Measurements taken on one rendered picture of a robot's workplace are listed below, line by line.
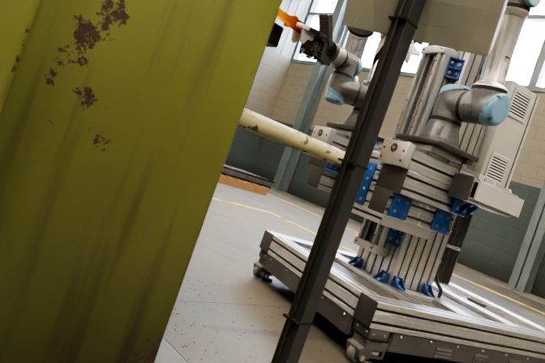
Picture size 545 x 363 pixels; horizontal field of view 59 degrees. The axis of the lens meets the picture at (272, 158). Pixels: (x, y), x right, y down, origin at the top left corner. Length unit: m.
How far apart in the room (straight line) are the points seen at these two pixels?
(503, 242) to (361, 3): 7.29
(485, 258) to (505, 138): 6.09
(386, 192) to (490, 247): 6.60
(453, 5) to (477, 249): 7.41
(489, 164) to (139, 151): 1.72
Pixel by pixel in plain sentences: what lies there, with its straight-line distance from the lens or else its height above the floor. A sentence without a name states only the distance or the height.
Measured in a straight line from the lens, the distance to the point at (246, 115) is 1.07.
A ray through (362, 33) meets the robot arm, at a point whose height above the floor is 1.16.
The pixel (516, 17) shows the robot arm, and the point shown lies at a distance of 1.94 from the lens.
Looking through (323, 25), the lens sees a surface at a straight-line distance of 1.76.
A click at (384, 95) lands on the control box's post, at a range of 1.05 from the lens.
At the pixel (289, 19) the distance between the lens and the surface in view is 1.63.
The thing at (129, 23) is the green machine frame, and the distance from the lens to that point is 0.86.
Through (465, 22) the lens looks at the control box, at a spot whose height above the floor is 0.97.
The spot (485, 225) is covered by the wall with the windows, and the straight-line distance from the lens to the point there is 8.44.
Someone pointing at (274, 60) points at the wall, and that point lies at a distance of 11.65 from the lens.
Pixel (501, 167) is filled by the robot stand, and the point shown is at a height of 0.86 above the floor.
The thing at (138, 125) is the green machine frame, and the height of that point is 0.53.
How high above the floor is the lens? 0.55
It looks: level
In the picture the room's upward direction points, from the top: 19 degrees clockwise
